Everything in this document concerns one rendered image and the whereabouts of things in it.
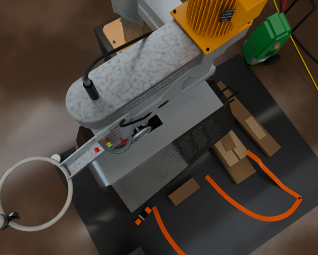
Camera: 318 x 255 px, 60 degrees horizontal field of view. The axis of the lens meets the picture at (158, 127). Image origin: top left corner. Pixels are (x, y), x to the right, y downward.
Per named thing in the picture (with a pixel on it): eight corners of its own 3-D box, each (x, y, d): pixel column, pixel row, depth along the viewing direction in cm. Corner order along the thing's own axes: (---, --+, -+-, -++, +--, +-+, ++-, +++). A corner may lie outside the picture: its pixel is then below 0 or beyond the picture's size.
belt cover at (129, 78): (213, 7, 153) (221, -16, 137) (242, 39, 148) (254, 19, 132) (64, 102, 136) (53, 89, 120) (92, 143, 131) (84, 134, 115)
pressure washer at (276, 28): (265, 37, 327) (305, -19, 244) (276, 63, 319) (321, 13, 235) (238, 44, 324) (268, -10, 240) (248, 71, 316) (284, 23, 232)
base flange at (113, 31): (101, 30, 240) (100, 26, 235) (149, 6, 248) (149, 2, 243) (129, 74, 230) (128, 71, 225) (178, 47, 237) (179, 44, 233)
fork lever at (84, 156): (134, 99, 187) (132, 98, 182) (151, 121, 183) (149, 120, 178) (58, 161, 193) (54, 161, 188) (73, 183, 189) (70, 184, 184)
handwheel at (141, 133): (143, 120, 177) (142, 113, 163) (152, 132, 175) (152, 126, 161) (124, 133, 175) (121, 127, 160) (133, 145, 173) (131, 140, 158)
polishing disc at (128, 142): (104, 123, 205) (104, 123, 204) (133, 126, 206) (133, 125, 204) (101, 152, 200) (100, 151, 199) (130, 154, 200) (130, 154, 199)
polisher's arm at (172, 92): (193, 59, 197) (207, 14, 150) (214, 83, 192) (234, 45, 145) (107, 117, 184) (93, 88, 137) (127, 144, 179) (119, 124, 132)
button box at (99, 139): (115, 140, 163) (107, 128, 135) (117, 143, 162) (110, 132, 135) (103, 148, 161) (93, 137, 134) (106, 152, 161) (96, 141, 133)
